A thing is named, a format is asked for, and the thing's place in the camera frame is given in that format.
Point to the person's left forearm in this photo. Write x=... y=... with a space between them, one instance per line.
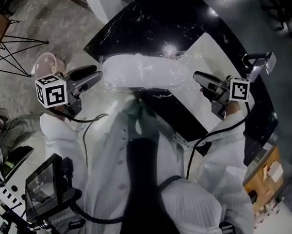
x=59 y=130

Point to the person's white knit cardigan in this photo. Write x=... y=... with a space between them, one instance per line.
x=197 y=207

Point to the wooden cabinet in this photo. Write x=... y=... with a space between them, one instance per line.
x=263 y=176

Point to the person's right forearm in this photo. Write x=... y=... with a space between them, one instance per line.
x=226 y=141

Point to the white cardboard box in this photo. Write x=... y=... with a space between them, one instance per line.
x=275 y=171

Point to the white equipment cart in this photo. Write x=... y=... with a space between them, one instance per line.
x=4 y=196

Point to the pink plastic bucket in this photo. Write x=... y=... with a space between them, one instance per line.
x=45 y=64

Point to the grey cloth on floor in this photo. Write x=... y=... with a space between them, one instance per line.
x=22 y=129

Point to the black metal table legs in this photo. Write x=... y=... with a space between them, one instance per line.
x=17 y=49

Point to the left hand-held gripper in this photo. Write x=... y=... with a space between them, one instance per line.
x=52 y=93

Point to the black monitor device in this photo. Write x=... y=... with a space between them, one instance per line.
x=45 y=188

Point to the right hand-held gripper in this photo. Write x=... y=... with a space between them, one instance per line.
x=232 y=91

